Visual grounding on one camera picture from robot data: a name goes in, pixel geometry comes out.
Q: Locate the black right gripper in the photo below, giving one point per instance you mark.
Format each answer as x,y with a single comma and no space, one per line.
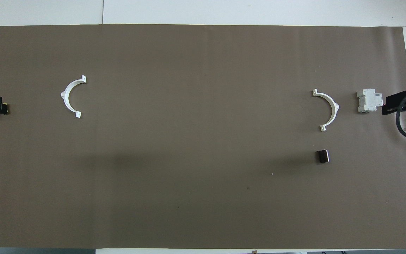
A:
398,102

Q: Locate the white half pipe clamp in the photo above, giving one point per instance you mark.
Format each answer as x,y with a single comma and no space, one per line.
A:
335,107
65,96

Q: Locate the white circuit breaker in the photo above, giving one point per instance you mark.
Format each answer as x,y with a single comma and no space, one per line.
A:
367,100

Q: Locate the small black cylinder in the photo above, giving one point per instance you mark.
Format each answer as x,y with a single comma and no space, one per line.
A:
323,156

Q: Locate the brown paper table mat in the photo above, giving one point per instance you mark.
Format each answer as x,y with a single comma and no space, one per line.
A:
203,194

